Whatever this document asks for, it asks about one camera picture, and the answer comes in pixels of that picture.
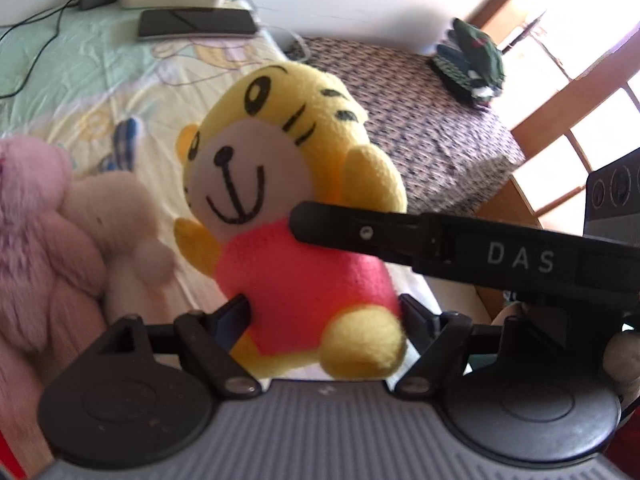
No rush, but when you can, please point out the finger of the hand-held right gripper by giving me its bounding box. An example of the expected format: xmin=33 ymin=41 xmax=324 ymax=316
xmin=289 ymin=200 xmax=437 ymax=268

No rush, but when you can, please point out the green folded cloth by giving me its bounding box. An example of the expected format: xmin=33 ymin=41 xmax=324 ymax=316
xmin=431 ymin=17 xmax=506 ymax=107

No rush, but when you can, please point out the black cable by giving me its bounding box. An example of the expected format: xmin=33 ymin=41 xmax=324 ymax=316
xmin=0 ymin=0 xmax=83 ymax=101

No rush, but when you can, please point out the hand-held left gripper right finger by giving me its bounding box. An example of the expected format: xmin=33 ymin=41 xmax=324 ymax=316
xmin=392 ymin=292 xmax=566 ymax=401

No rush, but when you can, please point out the wooden window frame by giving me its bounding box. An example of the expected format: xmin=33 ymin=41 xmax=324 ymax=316
xmin=462 ymin=0 xmax=640 ymax=233

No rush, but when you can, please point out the beige plush toy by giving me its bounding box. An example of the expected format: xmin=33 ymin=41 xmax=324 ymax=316
xmin=62 ymin=115 xmax=176 ymax=326

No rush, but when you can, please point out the pale pink fluffy plush toy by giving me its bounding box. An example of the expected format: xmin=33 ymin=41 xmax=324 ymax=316
xmin=0 ymin=135 xmax=108 ymax=466

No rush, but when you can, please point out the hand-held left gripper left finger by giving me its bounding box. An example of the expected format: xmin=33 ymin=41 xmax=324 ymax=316
xmin=102 ymin=294 xmax=262 ymax=401

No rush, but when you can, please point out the pastel printed bed sheet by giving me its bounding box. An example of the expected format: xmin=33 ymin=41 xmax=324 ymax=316
xmin=0 ymin=5 xmax=436 ymax=376

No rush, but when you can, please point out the dark patterned blanket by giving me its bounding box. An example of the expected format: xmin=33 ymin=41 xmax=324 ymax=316
xmin=284 ymin=35 xmax=527 ymax=221

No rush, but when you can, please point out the white cable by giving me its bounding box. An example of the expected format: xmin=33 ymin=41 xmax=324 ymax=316
xmin=227 ymin=0 xmax=313 ymax=63

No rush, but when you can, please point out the yellow tiger plush toy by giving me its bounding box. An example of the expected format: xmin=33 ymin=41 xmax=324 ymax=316
xmin=172 ymin=59 xmax=408 ymax=380

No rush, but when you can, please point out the person's right hand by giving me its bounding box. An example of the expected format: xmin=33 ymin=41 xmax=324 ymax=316
xmin=602 ymin=332 xmax=640 ymax=397

